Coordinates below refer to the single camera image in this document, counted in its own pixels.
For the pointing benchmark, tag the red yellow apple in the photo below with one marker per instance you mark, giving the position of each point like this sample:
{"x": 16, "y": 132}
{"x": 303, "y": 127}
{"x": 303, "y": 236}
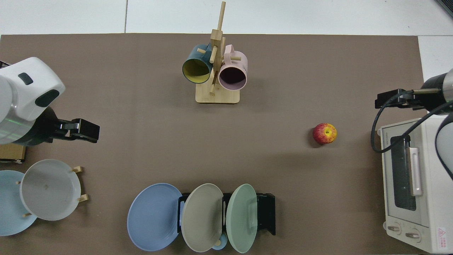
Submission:
{"x": 324, "y": 134}

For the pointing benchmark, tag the wooden plate rack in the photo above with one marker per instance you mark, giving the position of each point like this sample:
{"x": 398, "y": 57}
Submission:
{"x": 77, "y": 169}

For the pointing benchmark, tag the grey white plate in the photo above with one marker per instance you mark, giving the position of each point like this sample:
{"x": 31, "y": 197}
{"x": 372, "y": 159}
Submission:
{"x": 49, "y": 189}

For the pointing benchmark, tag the light blue plate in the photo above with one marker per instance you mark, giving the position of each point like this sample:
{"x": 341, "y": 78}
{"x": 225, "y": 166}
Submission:
{"x": 10, "y": 205}

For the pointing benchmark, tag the beige plate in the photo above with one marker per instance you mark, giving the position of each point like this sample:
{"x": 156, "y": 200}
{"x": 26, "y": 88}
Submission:
{"x": 201, "y": 219}

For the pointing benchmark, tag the black dish rack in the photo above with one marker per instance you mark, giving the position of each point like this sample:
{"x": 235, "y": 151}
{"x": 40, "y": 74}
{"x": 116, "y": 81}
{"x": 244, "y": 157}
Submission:
{"x": 265, "y": 212}

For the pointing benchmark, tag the pale green plate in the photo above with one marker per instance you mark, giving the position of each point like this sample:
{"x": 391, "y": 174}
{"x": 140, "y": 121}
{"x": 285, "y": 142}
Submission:
{"x": 240, "y": 219}

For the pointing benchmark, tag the brown table cloth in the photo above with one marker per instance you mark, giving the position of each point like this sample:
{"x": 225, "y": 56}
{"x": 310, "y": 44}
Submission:
{"x": 141, "y": 106}

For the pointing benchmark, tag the dark grey corner object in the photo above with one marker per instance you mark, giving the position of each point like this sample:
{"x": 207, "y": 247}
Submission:
{"x": 446, "y": 6}

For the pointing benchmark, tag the pale toaster oven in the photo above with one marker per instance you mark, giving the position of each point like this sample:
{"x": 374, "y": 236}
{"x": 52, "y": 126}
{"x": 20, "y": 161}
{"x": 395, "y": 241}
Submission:
{"x": 431, "y": 212}

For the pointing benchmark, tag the dark teal mug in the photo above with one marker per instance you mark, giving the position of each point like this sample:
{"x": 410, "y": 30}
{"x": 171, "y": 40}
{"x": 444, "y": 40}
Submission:
{"x": 196, "y": 69}

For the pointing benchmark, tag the wooden cup stand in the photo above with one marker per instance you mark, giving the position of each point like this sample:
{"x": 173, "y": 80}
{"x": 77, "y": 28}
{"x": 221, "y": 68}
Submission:
{"x": 217, "y": 95}

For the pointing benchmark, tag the pink mug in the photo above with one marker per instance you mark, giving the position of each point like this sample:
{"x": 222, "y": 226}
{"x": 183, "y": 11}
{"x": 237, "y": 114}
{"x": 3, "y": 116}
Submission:
{"x": 231, "y": 78}

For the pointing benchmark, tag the small blue round thing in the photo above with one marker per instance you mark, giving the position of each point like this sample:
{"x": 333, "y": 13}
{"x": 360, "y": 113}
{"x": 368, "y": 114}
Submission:
{"x": 220, "y": 244}

